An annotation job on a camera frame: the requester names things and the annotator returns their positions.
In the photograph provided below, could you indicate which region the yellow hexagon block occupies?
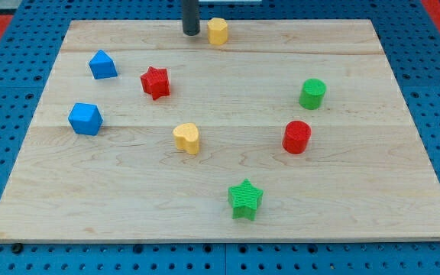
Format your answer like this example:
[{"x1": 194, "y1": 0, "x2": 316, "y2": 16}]
[{"x1": 207, "y1": 18, "x2": 228, "y2": 45}]

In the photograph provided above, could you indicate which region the yellow heart block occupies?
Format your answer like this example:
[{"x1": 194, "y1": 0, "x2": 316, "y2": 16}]
[{"x1": 173, "y1": 122, "x2": 200, "y2": 155}]

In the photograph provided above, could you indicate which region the light wooden board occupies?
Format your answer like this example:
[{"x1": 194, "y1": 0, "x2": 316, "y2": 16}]
[{"x1": 0, "y1": 20, "x2": 440, "y2": 244}]

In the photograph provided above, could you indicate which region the blue cube block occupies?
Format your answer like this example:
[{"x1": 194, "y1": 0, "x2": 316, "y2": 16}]
[{"x1": 68, "y1": 102, "x2": 103, "y2": 136}]

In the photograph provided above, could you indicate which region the blue triangle block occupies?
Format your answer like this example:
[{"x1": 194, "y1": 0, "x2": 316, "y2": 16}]
[{"x1": 89, "y1": 50, "x2": 118, "y2": 79}]

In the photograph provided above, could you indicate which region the red star block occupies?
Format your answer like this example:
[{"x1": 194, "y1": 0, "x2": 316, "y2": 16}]
[{"x1": 141, "y1": 66, "x2": 170, "y2": 100}]

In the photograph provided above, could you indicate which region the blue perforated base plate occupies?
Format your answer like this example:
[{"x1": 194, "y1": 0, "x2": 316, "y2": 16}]
[{"x1": 0, "y1": 0, "x2": 440, "y2": 274}]

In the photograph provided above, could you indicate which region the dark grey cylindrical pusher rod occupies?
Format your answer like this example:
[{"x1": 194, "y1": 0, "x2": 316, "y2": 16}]
[{"x1": 181, "y1": 0, "x2": 200, "y2": 36}]

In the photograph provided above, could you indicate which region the green cylinder block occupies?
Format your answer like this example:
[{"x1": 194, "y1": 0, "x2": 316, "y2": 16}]
[{"x1": 299, "y1": 78, "x2": 327, "y2": 110}]

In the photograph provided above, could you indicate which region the red cylinder block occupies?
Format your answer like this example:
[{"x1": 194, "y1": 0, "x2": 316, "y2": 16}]
[{"x1": 282, "y1": 121, "x2": 312, "y2": 154}]

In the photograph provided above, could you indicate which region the green star block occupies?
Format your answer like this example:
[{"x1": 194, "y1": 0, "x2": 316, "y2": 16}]
[{"x1": 228, "y1": 179, "x2": 264, "y2": 221}]

